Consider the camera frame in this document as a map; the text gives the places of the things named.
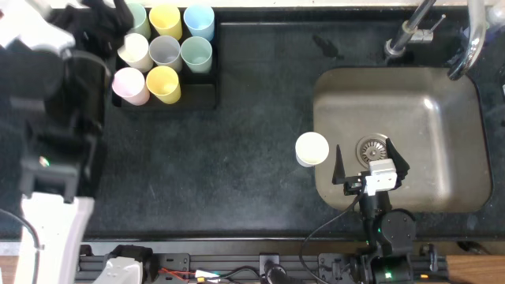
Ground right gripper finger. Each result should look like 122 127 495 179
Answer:
385 137 411 183
331 144 348 186

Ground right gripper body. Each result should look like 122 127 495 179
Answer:
342 173 404 198

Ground white cup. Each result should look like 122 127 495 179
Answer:
117 32 155 73
294 131 331 168

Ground yellow cup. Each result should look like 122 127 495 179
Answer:
148 3 184 41
145 65 182 106

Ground pink cup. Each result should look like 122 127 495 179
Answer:
111 66 152 107

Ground steel sink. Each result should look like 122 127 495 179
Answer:
312 66 494 215

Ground steel tap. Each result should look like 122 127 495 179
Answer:
383 0 492 82

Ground green cup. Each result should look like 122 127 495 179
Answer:
125 2 152 40
180 35 214 75

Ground blue cup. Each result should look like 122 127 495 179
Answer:
183 4 216 43

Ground grey cup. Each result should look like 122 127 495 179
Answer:
148 35 184 73

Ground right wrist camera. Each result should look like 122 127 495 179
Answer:
364 159 398 196

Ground mounting rail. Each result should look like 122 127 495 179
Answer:
74 243 449 284

